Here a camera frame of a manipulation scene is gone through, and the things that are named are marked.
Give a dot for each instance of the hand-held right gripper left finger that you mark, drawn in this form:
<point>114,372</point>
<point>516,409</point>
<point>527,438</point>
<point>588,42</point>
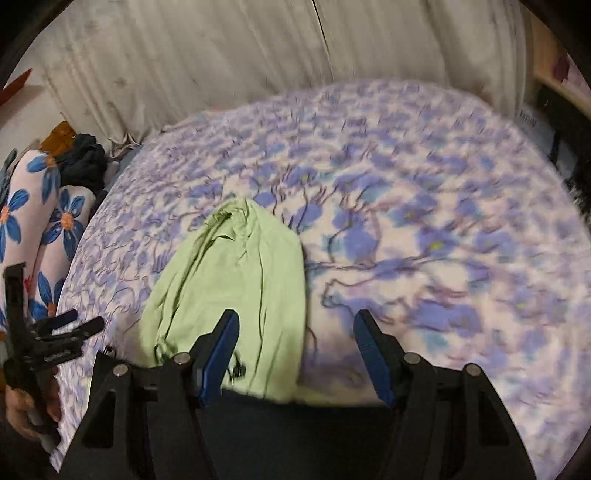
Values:
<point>217,360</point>

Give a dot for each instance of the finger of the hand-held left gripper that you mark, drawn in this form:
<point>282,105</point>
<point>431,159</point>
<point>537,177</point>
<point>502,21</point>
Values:
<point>60,318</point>
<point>81,328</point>

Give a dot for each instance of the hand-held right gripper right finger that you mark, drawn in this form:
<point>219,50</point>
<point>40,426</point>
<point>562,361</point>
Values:
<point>376,360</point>

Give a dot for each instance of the green and black hoodie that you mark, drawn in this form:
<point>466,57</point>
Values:
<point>240,277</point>

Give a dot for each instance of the person's left hand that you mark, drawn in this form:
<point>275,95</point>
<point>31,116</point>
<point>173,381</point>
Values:
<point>21,415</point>

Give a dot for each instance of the small blue flower pillow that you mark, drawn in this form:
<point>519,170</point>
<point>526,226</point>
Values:
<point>60,240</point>

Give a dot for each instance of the large blue flower pillow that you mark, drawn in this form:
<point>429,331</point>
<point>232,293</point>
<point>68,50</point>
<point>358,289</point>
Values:
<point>23,194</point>

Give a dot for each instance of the dark cloth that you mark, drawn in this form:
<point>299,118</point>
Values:
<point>85,164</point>

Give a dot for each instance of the purple floral bed sheet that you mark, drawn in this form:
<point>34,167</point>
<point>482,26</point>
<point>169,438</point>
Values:
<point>415,207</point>

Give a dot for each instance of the beige curtain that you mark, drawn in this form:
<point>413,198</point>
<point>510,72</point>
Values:
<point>231,60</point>

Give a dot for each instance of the wooden shelf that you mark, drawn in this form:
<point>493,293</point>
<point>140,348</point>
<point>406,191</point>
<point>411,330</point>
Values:
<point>549,64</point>

